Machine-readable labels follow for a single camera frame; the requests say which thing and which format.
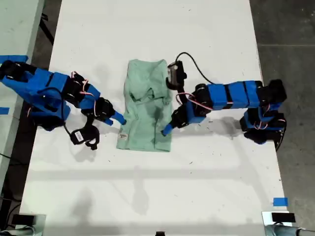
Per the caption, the pale green T-shirt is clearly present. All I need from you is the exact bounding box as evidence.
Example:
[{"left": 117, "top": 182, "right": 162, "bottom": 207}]
[{"left": 116, "top": 58, "right": 172, "bottom": 152}]

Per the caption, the black stand leg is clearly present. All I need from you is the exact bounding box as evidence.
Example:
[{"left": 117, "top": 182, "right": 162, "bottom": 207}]
[{"left": 40, "top": 13, "right": 55, "bottom": 46}]

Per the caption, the long blue tape strip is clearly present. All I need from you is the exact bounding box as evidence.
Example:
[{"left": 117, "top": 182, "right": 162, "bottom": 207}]
[{"left": 0, "top": 55, "right": 29, "bottom": 62}]

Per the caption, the flat black box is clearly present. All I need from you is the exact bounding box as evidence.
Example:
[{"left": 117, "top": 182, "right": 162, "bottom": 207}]
[
  {"left": 271, "top": 212, "right": 296, "bottom": 223},
  {"left": 11, "top": 214, "right": 36, "bottom": 225}
]

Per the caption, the black camera stalk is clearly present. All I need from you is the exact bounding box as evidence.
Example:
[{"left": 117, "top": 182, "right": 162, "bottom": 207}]
[
  {"left": 165, "top": 77, "right": 187, "bottom": 106},
  {"left": 83, "top": 115, "right": 95, "bottom": 130}
]

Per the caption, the black camera box white label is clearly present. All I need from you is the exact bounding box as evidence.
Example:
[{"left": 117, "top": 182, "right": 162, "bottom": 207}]
[{"left": 70, "top": 125, "right": 100, "bottom": 150}]

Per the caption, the black camera cable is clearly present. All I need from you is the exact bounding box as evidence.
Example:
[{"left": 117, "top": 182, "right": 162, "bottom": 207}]
[
  {"left": 175, "top": 52, "right": 219, "bottom": 85},
  {"left": 36, "top": 87, "right": 73, "bottom": 136}
]

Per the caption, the black camera box grey face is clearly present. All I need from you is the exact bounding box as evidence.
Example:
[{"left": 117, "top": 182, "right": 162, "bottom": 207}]
[{"left": 166, "top": 60, "right": 187, "bottom": 86}]

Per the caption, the black box with cables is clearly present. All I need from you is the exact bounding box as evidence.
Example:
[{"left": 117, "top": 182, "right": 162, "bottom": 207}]
[{"left": 0, "top": 198, "right": 12, "bottom": 218}]

